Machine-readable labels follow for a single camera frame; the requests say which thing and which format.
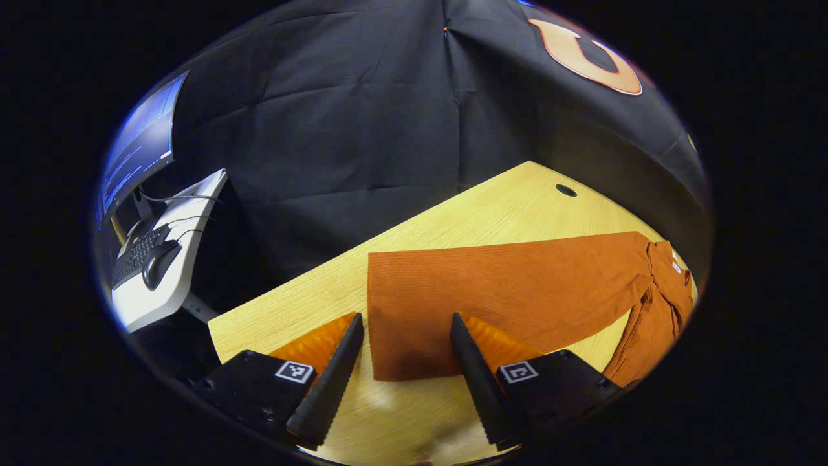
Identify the white side desk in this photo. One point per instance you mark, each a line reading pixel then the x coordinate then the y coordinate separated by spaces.
pixel 149 304

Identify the rust orange knit garment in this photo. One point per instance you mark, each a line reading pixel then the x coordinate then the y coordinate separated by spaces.
pixel 517 291

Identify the black keyboard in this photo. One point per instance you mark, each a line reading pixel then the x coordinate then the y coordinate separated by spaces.
pixel 137 254

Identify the black backdrop cloth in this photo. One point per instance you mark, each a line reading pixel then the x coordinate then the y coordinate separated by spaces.
pixel 356 129

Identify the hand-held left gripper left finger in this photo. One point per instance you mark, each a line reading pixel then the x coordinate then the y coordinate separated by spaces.
pixel 330 382

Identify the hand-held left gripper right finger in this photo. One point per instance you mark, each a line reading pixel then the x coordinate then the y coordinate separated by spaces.
pixel 482 382

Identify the black computer mouse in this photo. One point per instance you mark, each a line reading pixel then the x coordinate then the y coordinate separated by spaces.
pixel 160 264

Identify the computer monitor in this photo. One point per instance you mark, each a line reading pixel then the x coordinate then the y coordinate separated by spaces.
pixel 139 149

